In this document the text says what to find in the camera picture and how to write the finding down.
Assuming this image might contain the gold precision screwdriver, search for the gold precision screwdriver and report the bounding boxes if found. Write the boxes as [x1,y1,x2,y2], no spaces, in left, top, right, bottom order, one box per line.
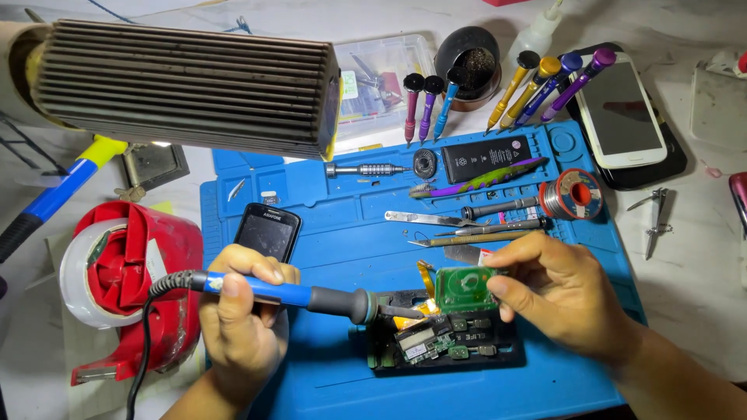
[484,49,541,137]
[498,55,561,133]

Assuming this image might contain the silver knurled screwdriver handle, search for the silver knurled screwdriver handle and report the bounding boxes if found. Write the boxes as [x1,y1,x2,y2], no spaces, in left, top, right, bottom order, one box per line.
[325,162,413,179]

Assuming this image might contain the long purple precision screwdriver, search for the long purple precision screwdriver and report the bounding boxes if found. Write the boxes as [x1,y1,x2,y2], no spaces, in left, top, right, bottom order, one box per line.
[539,47,617,125]

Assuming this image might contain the black soldering iron cable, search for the black soldering iron cable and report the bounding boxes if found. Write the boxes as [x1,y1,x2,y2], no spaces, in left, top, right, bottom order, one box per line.
[125,274,176,420]

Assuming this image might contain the small green circuit board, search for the small green circuit board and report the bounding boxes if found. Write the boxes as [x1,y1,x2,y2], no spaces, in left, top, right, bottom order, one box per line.
[393,325,457,366]

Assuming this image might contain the blue yellow black handled tool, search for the blue yellow black handled tool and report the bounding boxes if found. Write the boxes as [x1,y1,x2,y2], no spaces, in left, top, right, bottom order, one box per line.
[0,135,128,264]

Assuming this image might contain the white red capped tube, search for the white red capped tube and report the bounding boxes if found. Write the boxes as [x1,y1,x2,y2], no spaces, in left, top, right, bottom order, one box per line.
[705,47,747,81]

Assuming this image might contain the small black phone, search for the small black phone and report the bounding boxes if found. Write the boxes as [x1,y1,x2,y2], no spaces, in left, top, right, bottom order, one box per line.
[233,202,303,265]

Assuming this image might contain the black circuit board holder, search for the black circuit board holder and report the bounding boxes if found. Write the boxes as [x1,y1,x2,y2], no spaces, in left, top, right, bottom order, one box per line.
[366,289,527,375]

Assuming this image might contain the silver pen-shaped tool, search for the silver pen-shaped tool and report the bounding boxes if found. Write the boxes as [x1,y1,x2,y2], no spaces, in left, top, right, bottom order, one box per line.
[434,216,553,238]

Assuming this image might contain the silver nail clipper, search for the silver nail clipper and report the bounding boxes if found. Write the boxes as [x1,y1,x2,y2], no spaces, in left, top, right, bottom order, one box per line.
[626,186,673,261]

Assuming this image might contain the large black smartphone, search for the large black smartphone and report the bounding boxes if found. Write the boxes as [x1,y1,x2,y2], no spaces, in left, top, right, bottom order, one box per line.
[559,41,689,192]

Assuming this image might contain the dark blue precision screwdriver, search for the dark blue precision screwdriver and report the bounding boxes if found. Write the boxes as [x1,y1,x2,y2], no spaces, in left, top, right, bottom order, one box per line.
[513,52,584,130]

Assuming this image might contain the blue string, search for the blue string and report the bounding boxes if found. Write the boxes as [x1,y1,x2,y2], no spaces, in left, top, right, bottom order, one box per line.
[86,0,253,35]

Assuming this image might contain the solder wire spool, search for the solder wire spool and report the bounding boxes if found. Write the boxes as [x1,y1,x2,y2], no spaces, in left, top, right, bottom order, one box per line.
[537,168,605,221]

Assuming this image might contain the clear plastic parts box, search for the clear plastic parts box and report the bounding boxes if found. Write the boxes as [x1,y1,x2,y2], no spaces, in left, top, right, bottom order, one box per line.
[333,33,439,145]

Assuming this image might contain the short purple precision screwdriver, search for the short purple precision screwdriver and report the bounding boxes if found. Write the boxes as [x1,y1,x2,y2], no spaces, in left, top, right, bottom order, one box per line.
[418,75,446,146]

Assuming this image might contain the person's left hand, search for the person's left hand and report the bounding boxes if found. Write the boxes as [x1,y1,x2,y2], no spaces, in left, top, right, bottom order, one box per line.
[198,244,302,404]

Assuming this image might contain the red tape dispenser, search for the red tape dispenser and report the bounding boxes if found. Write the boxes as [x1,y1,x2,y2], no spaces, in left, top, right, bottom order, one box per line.
[60,199,204,387]

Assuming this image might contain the white smartphone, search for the white smartphone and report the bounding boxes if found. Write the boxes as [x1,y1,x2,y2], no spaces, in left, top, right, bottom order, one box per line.
[568,52,668,170]

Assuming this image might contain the green round-marked circuit board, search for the green round-marked circuit board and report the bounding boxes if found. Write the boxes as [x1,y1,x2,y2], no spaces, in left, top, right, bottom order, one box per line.
[434,266,504,315]

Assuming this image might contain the black grip metal tool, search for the black grip metal tool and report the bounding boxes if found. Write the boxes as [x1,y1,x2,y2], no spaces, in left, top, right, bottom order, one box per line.
[460,196,541,221]

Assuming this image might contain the red edged device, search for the red edged device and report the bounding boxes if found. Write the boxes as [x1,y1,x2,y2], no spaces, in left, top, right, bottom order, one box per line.
[728,171,747,235]

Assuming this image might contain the blue silicone repair mat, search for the blue silicone repair mat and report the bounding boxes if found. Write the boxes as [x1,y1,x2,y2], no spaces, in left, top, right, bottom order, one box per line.
[200,120,648,420]

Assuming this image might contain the purple green toothbrush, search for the purple green toothbrush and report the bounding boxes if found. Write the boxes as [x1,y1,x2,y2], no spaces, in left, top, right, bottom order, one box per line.
[408,156,550,201]

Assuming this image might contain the black tip cleaner pot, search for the black tip cleaner pot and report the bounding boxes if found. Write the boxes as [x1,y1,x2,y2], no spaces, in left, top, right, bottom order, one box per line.
[433,26,503,113]

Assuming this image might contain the silver flat tweezers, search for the silver flat tweezers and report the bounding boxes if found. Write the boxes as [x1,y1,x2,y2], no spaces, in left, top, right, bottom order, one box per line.
[383,210,492,229]

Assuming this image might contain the clear glass screen panel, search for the clear glass screen panel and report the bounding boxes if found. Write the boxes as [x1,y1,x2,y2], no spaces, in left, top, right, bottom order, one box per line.
[690,61,747,153]

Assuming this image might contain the clear tape roll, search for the clear tape roll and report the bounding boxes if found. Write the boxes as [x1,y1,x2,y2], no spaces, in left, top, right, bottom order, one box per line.
[60,218,130,330]

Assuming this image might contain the brass coloured tweezers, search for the brass coloured tweezers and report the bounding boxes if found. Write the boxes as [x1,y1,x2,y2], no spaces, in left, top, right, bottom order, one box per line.
[408,230,533,249]

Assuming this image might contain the black phone battery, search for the black phone battery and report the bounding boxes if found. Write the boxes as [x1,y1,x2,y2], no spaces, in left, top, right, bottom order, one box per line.
[440,135,533,186]

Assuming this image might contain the blue handled soldering iron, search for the blue handled soldering iron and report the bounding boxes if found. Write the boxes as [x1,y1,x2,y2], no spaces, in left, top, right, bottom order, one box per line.
[149,269,427,326]

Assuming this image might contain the clear squeeze bottle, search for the clear squeeze bottle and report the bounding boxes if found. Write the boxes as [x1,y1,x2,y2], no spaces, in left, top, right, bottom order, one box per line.
[504,0,565,78]

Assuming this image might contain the metal scraper blade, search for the metal scraper blade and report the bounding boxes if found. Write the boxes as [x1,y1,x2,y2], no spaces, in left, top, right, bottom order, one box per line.
[442,243,494,267]

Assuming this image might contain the pink precision screwdriver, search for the pink precision screwdriver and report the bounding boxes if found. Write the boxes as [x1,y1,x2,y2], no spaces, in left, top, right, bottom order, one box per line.
[403,72,426,148]

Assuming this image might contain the light blue precision screwdriver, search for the light blue precision screwdriver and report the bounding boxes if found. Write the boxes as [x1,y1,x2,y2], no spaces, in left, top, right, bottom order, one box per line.
[432,65,469,144]

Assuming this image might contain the person's right hand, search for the person's right hand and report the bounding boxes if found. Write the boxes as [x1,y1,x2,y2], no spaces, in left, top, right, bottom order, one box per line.
[484,231,637,364]

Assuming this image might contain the ribbed grey lamp head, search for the ribbed grey lamp head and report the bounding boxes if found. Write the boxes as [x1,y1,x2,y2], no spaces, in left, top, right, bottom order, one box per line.
[0,19,343,162]

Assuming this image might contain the orange flex ribbon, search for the orange flex ribbon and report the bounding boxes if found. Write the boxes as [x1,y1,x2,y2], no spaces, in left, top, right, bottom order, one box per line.
[391,260,440,331]

